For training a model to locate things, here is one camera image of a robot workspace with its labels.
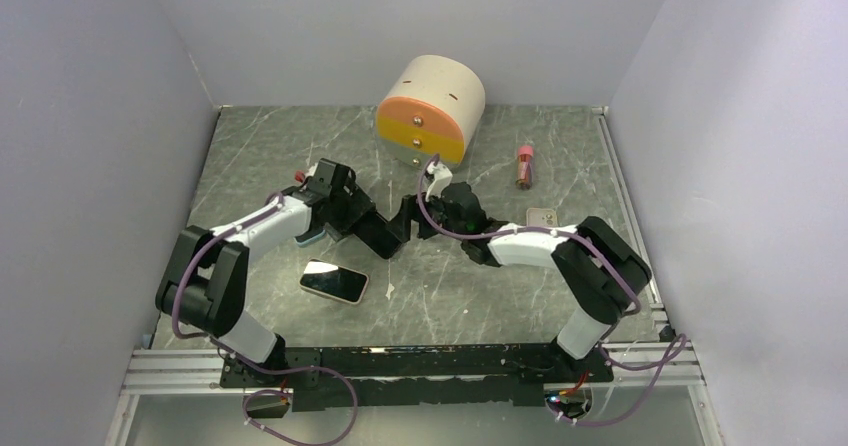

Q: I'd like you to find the bare black phone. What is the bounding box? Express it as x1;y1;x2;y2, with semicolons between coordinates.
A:
355;219;403;260

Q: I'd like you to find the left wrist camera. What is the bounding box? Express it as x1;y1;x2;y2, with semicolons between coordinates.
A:
300;158;356;197

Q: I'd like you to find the round pastel drawer cabinet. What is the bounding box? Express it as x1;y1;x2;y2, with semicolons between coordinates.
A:
374;55;486;167

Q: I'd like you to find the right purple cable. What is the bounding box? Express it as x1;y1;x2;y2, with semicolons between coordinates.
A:
415;154;690;429

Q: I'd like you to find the phone in blue case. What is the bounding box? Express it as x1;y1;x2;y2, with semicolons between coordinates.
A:
295;230;326;248

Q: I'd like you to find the pink capped marker tube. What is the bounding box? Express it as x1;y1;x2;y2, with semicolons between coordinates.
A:
515;145;534;190

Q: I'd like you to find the phone in cream case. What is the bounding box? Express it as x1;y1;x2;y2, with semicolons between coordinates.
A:
299;259;369;305

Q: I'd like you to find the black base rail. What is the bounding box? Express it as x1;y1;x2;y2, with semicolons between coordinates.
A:
220;342;614;412

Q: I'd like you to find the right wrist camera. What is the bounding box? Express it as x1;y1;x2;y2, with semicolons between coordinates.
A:
424;163;453;202

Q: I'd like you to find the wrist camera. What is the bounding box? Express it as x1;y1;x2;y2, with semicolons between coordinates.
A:
300;158;356;197
424;163;453;202

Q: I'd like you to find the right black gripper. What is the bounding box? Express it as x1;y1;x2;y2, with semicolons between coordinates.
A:
385;188;466;243

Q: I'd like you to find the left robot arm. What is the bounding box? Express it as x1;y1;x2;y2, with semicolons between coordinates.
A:
155;159;400;386

